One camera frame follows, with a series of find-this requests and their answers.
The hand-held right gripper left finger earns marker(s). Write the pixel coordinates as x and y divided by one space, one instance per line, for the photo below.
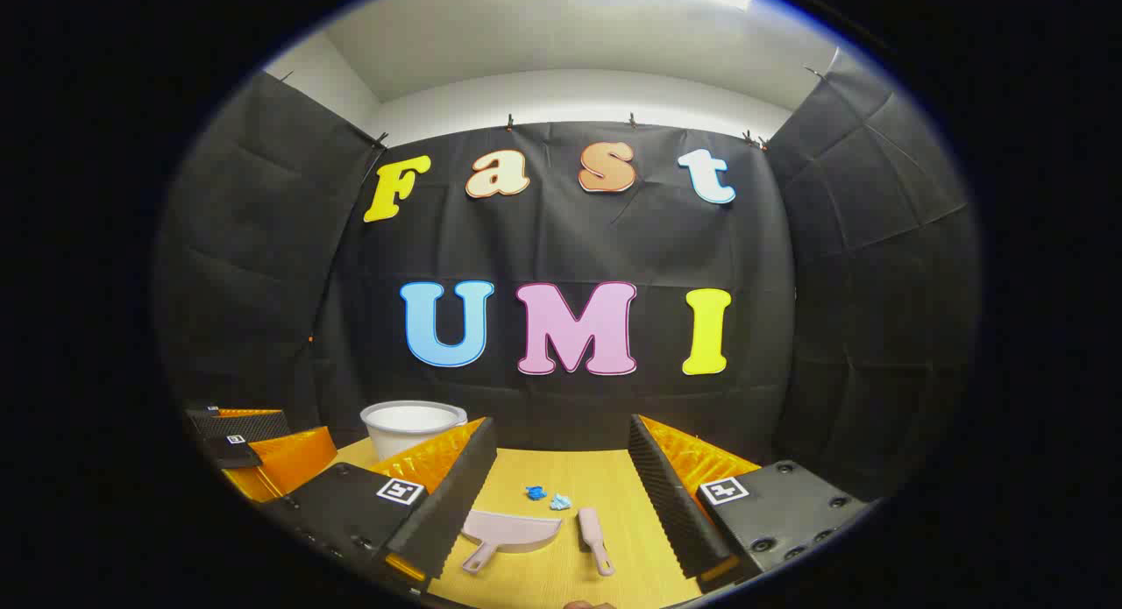
456 504

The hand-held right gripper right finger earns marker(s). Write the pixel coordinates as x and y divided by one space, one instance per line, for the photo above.
671 504

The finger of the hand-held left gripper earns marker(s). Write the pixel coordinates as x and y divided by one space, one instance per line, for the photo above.
232 452
241 425

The pink dustpan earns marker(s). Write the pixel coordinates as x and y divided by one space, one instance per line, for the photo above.
513 532

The small pink broom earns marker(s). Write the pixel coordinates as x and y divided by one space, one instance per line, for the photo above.
592 530

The white garbage bin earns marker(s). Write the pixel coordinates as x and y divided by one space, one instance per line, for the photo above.
408 427

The pale blue paper trash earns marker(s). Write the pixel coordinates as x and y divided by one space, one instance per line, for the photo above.
560 502

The wooden desktop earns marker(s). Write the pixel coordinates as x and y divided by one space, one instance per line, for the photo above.
561 477

